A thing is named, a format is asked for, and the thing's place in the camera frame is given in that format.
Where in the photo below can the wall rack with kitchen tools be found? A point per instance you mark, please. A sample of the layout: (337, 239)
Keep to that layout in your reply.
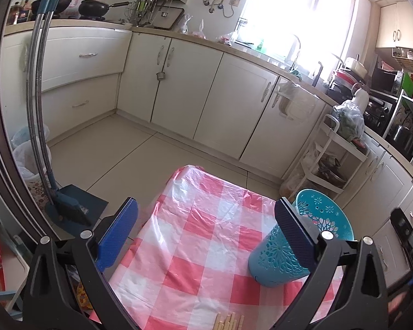
(148, 1)

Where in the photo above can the pink checkered tablecloth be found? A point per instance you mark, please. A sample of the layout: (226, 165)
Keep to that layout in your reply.
(192, 230)

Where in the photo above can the plastic bag of greens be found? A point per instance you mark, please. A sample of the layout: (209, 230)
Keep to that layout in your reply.
(349, 120)

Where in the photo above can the small hanging metal cup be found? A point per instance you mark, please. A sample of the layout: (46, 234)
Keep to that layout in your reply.
(160, 76)

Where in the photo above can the green cutting board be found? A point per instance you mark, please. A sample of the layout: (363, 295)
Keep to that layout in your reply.
(408, 86)

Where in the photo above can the cream wall cabinets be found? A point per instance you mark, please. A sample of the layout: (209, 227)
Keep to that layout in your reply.
(399, 27)

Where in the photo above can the bundle of wooden chopsticks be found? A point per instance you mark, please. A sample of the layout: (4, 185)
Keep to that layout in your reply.
(227, 323)

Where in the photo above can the white rolling cart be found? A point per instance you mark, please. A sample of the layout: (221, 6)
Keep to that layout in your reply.
(347, 147)

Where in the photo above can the dark lidded pot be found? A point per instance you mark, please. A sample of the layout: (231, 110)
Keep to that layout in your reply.
(332, 175)

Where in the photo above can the teal perforated plastic basket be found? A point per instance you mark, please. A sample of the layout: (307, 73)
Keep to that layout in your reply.
(272, 264)

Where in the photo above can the clear plastic food bag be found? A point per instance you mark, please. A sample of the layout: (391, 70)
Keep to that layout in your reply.
(227, 39)
(185, 25)
(200, 31)

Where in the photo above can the wall socket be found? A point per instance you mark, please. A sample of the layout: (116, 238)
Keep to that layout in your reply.
(234, 1)

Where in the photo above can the cream kitchen base cabinets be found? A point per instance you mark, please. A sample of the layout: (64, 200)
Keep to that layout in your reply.
(227, 103)

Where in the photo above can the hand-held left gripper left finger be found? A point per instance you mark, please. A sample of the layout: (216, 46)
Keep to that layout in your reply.
(118, 233)

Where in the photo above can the black toaster oven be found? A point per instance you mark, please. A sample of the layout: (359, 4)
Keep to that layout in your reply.
(378, 113)

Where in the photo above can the black microwave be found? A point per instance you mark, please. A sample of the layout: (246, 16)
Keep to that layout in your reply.
(383, 80)

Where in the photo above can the grey baking tray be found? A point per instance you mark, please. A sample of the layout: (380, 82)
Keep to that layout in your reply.
(170, 17)

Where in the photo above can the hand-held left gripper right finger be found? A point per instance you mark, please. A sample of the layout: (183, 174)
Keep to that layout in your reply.
(294, 237)

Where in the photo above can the dish rack with dishes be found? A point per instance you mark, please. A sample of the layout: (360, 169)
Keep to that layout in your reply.
(342, 86)

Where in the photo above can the black wok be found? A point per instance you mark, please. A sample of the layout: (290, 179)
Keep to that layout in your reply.
(60, 5)

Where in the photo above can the bin with white bag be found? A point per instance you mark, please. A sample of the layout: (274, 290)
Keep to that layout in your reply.
(27, 158)

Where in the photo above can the teal dishcloth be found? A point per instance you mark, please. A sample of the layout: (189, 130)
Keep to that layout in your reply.
(296, 75)

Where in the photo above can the kitchen window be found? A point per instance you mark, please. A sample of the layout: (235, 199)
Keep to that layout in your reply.
(296, 13)

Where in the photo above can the green bottle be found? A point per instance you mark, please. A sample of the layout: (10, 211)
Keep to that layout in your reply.
(260, 44)

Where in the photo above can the white thermos jug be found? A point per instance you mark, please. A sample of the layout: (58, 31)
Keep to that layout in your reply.
(361, 101)

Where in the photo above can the white door-mounted bag holder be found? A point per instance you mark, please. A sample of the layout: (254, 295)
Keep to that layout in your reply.
(296, 103)

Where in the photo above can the black tap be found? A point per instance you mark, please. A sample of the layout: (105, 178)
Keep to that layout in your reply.
(317, 75)

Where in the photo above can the chrome sink faucet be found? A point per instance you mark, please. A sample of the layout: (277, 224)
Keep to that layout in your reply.
(297, 50)

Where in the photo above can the white casserole pot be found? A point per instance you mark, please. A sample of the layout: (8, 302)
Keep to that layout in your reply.
(355, 66)

